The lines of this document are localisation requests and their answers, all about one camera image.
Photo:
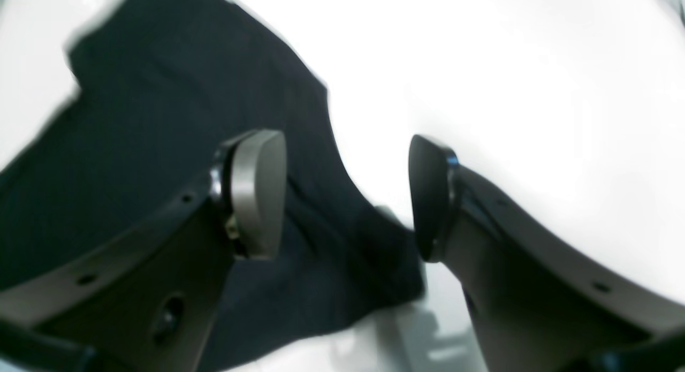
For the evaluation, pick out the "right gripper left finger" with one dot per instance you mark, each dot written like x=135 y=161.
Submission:
x=147 y=300

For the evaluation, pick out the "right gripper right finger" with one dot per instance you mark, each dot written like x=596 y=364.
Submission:
x=535 y=303

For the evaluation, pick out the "black T-shirt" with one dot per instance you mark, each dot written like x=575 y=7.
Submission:
x=172 y=195

